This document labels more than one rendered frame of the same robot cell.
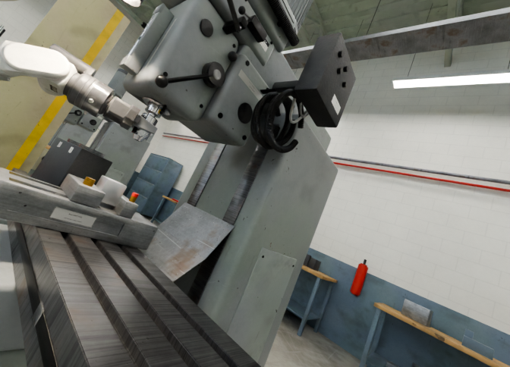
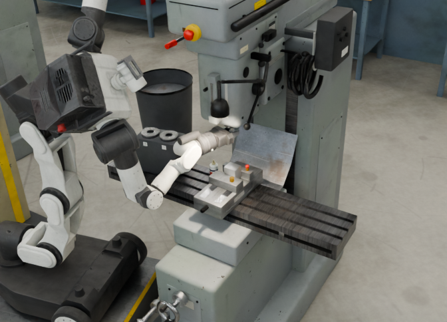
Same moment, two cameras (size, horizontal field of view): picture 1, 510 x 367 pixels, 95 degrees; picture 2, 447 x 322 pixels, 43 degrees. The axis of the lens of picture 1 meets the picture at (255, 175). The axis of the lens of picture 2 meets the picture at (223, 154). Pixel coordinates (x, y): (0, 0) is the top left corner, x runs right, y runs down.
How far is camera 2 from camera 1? 2.10 m
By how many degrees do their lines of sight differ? 44
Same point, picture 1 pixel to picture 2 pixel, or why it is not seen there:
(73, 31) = not seen: outside the picture
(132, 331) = (313, 227)
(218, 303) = (308, 177)
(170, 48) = (238, 104)
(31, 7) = not seen: outside the picture
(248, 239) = (311, 140)
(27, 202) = (228, 205)
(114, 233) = (251, 187)
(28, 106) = not seen: outside the picture
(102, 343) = (312, 233)
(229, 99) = (269, 84)
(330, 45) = (330, 34)
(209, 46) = (249, 76)
